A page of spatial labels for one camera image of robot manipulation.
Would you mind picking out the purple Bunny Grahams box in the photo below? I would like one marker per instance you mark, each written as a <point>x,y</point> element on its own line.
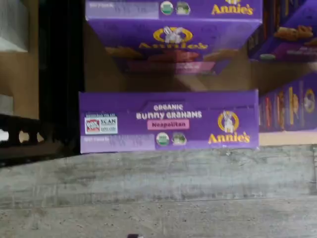
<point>289,109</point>
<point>292,37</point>

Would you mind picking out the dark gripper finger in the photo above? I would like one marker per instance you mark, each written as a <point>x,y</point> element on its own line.
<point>133,236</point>

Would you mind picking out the brown wooden shelf board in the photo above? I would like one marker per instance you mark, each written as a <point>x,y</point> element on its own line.
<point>104,79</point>

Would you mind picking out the white flat object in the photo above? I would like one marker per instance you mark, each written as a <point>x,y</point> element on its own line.
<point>12,24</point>

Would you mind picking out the purple box with pink patch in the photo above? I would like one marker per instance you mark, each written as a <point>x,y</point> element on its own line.
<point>173,124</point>
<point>173,37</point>

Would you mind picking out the black metal rack frame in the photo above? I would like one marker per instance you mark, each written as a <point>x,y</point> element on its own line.
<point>59,74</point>

